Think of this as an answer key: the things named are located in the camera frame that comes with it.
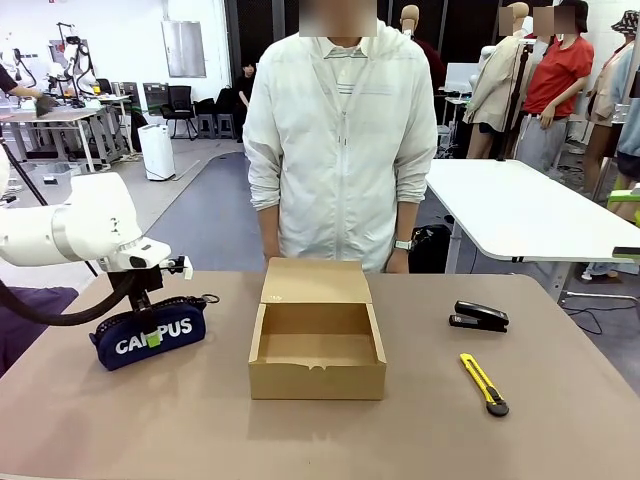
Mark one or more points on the grey wall panel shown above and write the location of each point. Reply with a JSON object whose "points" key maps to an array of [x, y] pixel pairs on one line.
{"points": [[182, 50]]}

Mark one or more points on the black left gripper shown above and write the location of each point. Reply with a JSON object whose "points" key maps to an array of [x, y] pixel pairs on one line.
{"points": [[146, 280]]}

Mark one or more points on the person's left forearm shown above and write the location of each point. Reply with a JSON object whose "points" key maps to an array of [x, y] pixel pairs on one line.
{"points": [[406, 220]]}

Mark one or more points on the person's right hand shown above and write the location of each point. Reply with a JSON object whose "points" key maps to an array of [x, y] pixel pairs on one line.
{"points": [[271, 255]]}

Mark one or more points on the person's left hand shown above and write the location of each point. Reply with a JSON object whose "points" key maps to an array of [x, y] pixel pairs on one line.
{"points": [[398, 261]]}

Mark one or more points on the person's right forearm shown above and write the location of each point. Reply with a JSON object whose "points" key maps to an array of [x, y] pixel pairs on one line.
{"points": [[269, 225]]}

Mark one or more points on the grey computer case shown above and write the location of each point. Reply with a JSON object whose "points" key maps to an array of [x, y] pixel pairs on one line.
{"points": [[444, 137]]}

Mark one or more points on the green bar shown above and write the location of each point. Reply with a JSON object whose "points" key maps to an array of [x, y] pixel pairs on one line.
{"points": [[625, 195]]}

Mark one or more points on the black office chair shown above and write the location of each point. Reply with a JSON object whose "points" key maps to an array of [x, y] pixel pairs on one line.
{"points": [[180, 100]]}

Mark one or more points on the yellow utility knife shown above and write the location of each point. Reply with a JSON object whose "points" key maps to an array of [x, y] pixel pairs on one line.
{"points": [[477, 380]]}

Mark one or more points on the seated person in black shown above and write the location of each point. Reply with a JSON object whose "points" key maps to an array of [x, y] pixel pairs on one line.
{"points": [[246, 85]]}

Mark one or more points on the mannequin with bucket hat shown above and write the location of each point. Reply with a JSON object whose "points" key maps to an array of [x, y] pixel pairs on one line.
{"points": [[607, 85]]}

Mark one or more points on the navy CAMPUS pencil case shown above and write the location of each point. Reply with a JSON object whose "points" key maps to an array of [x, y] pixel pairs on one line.
{"points": [[175, 345]]}

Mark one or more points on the grey workbench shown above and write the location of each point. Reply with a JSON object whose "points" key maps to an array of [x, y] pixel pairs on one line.
{"points": [[65, 115]]}

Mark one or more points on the white table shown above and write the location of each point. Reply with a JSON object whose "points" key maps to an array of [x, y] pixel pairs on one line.
{"points": [[525, 210]]}

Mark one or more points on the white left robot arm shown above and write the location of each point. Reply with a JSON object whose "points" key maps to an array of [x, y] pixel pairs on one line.
{"points": [[90, 220]]}

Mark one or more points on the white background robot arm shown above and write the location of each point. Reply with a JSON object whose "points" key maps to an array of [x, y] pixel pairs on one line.
{"points": [[20, 65], [75, 55]]}

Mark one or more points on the grey plastic stool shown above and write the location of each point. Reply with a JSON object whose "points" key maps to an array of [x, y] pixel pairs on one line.
{"points": [[206, 125], [225, 125]]}

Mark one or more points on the background person dark clothes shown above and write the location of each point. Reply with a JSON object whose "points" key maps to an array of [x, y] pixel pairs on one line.
{"points": [[10, 85]]}

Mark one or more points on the white board panel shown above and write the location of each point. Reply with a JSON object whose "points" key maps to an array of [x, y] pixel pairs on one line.
{"points": [[460, 75]]}

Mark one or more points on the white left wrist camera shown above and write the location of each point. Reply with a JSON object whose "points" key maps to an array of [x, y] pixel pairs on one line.
{"points": [[181, 265]]}

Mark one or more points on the brown cardboard box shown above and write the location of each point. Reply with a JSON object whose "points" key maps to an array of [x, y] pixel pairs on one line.
{"points": [[320, 385]]}

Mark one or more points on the black bag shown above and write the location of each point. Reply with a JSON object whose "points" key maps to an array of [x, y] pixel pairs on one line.
{"points": [[430, 250]]}

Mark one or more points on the person in red shirt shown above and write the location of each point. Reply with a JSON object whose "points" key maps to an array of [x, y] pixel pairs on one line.
{"points": [[560, 75]]}

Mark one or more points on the mannequin in dark red top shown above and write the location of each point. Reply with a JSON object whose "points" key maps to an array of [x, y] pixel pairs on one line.
{"points": [[411, 20]]}

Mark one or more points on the person in white jacket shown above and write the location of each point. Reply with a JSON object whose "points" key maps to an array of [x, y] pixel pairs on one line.
{"points": [[340, 175]]}

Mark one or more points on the black tripod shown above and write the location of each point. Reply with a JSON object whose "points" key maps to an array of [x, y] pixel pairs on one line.
{"points": [[520, 90]]}

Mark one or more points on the black stapler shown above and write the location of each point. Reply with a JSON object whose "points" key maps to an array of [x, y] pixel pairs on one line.
{"points": [[480, 314]]}

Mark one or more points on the white air purifier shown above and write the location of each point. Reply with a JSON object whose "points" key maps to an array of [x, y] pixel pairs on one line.
{"points": [[157, 150]]}

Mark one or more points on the mannequin in beige coat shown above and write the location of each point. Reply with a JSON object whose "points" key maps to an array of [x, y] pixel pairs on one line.
{"points": [[492, 85]]}

